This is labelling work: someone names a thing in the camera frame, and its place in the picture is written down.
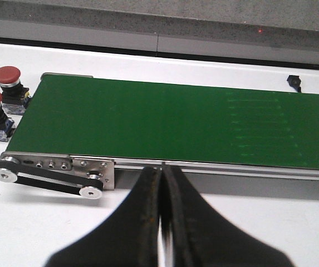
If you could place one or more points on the black drive belt with pulleys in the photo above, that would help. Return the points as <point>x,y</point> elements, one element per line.
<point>13,171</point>

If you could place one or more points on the steel drive end plate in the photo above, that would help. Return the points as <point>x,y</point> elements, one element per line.
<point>80,165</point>

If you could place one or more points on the grey stone shelf left slab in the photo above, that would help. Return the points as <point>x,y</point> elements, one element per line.
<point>143,16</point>

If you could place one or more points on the black sensor with cable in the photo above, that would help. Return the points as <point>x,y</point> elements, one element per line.
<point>294,81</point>

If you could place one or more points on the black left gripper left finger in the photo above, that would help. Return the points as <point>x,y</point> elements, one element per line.
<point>128,237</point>

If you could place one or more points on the aluminium conveyor frame rail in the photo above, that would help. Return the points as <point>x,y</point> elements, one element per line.
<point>224,169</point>

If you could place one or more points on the green conveyor belt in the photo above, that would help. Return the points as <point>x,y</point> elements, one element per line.
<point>159,121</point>

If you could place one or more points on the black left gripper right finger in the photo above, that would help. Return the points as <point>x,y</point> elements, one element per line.
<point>196,235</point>

